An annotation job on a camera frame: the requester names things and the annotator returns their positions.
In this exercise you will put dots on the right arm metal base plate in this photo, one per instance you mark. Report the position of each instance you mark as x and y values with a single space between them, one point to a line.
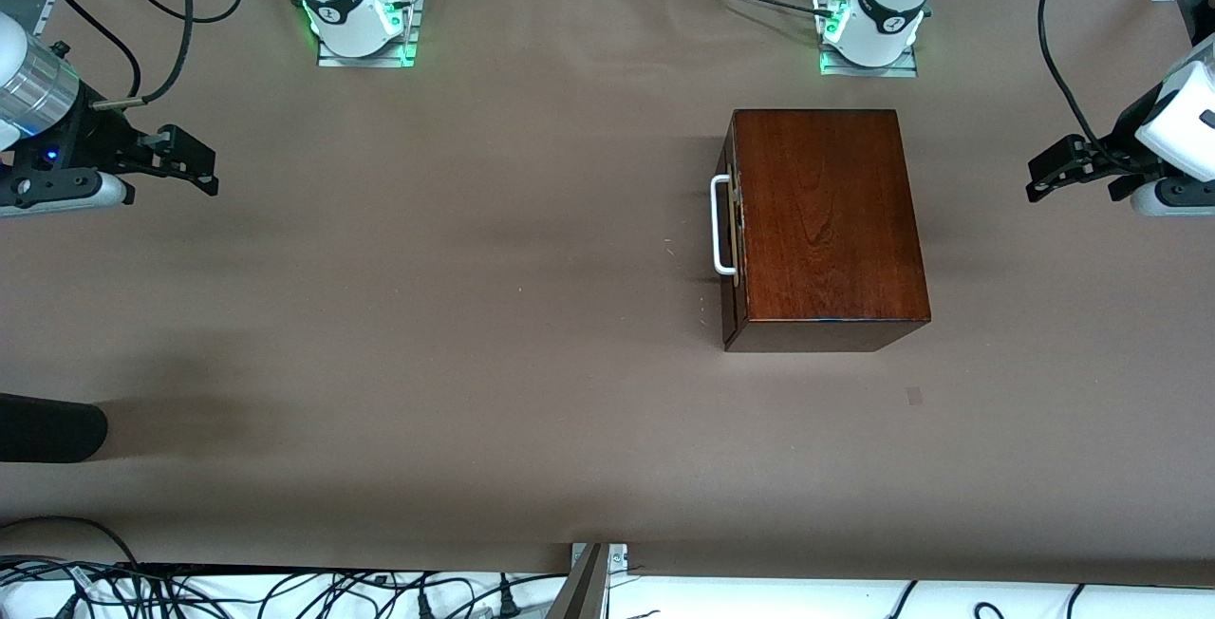
365 62

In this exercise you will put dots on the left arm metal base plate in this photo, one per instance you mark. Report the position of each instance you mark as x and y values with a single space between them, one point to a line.
869 71

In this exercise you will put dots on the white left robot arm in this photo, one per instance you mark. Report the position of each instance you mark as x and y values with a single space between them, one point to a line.
887 2

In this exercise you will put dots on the black cylindrical object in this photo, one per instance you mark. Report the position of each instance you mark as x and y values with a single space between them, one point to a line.
47 429

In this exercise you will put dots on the aluminium table edge rail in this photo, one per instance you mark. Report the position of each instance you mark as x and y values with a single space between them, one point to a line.
46 16

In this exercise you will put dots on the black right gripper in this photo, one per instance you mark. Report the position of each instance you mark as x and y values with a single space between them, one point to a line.
98 137

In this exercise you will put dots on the aluminium frame post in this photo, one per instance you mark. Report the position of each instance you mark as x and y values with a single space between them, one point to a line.
584 590

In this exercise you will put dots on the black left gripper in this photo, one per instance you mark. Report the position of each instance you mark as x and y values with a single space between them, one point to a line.
1118 158

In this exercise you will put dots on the dark wooden drawer cabinet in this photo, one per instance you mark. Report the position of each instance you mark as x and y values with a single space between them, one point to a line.
835 220

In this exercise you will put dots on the brown paper table cover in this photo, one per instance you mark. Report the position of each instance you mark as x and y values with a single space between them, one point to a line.
475 363

